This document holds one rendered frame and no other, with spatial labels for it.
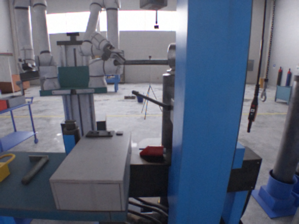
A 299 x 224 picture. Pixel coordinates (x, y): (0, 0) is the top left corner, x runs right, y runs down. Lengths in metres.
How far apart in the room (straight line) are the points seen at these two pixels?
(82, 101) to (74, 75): 0.32
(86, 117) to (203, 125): 1.72
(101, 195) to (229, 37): 0.61
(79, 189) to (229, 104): 0.53
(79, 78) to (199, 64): 1.59
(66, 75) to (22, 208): 1.46
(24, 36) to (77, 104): 0.85
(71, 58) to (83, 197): 1.63
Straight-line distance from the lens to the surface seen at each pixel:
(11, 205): 0.81
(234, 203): 1.14
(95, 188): 0.60
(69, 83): 1.97
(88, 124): 2.09
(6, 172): 0.99
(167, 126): 1.02
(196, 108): 0.51
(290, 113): 2.06
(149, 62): 1.10
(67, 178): 0.62
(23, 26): 1.83
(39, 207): 0.75
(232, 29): 0.54
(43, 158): 0.99
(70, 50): 2.05
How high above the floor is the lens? 1.53
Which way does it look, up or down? 16 degrees down
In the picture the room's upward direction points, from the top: straight up
